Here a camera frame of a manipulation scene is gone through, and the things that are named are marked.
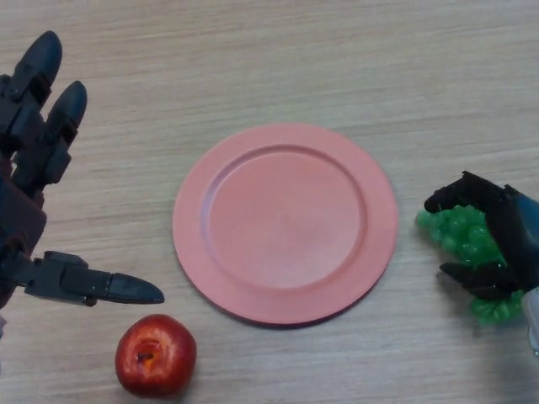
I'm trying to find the pink round plate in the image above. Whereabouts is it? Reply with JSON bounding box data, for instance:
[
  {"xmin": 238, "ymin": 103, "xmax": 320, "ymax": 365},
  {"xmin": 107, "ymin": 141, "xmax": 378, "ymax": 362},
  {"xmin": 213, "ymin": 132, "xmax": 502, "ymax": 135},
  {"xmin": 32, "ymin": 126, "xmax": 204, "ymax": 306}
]
[{"xmin": 171, "ymin": 122, "xmax": 399, "ymax": 329}]

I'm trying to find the red apple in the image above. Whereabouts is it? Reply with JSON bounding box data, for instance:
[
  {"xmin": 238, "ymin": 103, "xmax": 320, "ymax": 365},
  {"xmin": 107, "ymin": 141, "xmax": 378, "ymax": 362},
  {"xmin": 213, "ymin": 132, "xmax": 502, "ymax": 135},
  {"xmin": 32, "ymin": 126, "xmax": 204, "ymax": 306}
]
[{"xmin": 115, "ymin": 313, "xmax": 198, "ymax": 398}]

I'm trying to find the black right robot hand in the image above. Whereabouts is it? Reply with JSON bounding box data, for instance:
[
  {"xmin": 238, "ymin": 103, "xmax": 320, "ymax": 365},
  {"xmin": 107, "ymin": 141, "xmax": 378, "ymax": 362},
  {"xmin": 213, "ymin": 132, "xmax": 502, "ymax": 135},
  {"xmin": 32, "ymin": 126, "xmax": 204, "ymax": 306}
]
[{"xmin": 423, "ymin": 170, "xmax": 539, "ymax": 302}]

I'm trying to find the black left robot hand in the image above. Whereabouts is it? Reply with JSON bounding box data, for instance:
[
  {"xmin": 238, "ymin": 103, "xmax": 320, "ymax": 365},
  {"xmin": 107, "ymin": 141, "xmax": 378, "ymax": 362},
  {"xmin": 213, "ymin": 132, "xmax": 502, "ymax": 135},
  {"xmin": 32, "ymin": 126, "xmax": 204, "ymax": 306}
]
[{"xmin": 0, "ymin": 29, "xmax": 166, "ymax": 311}]

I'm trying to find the green grape bunch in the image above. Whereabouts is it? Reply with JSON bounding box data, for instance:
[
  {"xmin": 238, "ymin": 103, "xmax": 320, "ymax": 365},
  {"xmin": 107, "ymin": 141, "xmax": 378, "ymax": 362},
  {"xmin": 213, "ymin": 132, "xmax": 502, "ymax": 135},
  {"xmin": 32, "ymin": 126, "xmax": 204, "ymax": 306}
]
[{"xmin": 415, "ymin": 205, "xmax": 526, "ymax": 327}]

